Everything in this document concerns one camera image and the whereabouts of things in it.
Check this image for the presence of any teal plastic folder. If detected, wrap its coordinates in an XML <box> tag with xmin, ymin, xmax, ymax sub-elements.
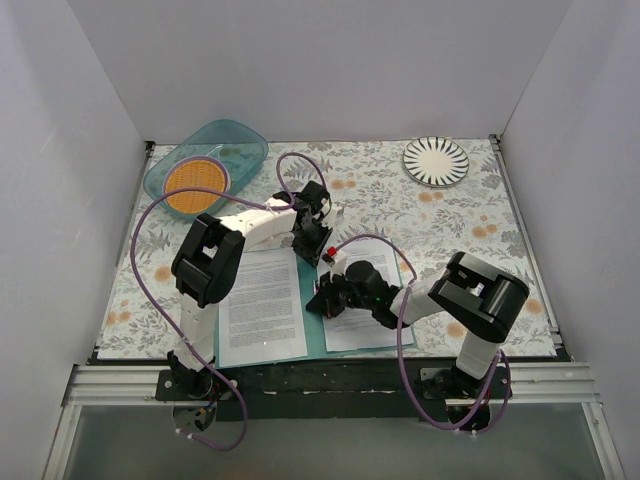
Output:
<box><xmin>215</xmin><ymin>255</ymin><xmax>396</xmax><ymax>368</ymax></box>

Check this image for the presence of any printed paper sheet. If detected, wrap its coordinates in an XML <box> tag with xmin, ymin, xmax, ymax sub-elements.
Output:
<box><xmin>323</xmin><ymin>239</ymin><xmax>402</xmax><ymax>352</ymax></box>
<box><xmin>217</xmin><ymin>249</ymin><xmax>308</xmax><ymax>368</ymax></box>

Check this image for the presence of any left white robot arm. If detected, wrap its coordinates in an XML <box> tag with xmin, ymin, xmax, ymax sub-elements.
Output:
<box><xmin>167</xmin><ymin>181</ymin><xmax>335</xmax><ymax>400</ymax></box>

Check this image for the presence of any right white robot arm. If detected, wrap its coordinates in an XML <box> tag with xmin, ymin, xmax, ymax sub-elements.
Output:
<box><xmin>306</xmin><ymin>252</ymin><xmax>530</xmax><ymax>398</ymax></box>

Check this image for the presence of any floral tablecloth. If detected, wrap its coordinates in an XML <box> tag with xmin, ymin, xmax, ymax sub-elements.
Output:
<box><xmin>97</xmin><ymin>140</ymin><xmax>555</xmax><ymax>360</ymax></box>

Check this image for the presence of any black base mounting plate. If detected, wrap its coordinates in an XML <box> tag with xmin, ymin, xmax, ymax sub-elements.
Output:
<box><xmin>154</xmin><ymin>357</ymin><xmax>491</xmax><ymax>431</ymax></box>

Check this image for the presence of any teal transparent plastic container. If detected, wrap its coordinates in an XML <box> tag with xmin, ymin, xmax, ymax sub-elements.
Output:
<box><xmin>143</xmin><ymin>119</ymin><xmax>269</xmax><ymax>219</ymax></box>

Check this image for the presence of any orange woven coaster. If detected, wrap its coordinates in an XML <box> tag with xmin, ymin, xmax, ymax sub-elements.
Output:
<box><xmin>163</xmin><ymin>156</ymin><xmax>231</xmax><ymax>215</ymax></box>

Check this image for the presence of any striped white ceramic plate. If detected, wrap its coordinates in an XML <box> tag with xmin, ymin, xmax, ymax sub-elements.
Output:
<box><xmin>402</xmin><ymin>136</ymin><xmax>470</xmax><ymax>188</ymax></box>

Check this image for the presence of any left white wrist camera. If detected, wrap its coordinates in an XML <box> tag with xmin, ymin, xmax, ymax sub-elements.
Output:
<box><xmin>323</xmin><ymin>204</ymin><xmax>344</xmax><ymax>228</ymax></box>

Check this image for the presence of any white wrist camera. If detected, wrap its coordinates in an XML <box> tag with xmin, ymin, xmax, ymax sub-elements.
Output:
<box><xmin>322</xmin><ymin>247</ymin><xmax>347</xmax><ymax>268</ymax></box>
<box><xmin>323</xmin><ymin>204</ymin><xmax>344</xmax><ymax>228</ymax></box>

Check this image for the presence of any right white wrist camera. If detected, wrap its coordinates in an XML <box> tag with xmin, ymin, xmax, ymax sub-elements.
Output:
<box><xmin>322</xmin><ymin>247</ymin><xmax>347</xmax><ymax>268</ymax></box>

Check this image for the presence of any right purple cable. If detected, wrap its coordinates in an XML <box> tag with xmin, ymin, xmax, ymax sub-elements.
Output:
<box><xmin>325</xmin><ymin>234</ymin><xmax>514</xmax><ymax>432</ymax></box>

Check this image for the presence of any purple cable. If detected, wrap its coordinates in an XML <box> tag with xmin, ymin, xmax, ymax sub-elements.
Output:
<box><xmin>129</xmin><ymin>151</ymin><xmax>329</xmax><ymax>451</ymax></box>
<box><xmin>325</xmin><ymin>234</ymin><xmax>514</xmax><ymax>432</ymax></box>

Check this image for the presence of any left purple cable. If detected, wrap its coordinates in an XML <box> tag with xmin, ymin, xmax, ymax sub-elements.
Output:
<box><xmin>129</xmin><ymin>151</ymin><xmax>329</xmax><ymax>451</ymax></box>

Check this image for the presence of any aluminium frame rail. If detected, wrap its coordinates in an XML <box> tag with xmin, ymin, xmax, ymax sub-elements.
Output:
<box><xmin>62</xmin><ymin>365</ymin><xmax>162</xmax><ymax>406</ymax></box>

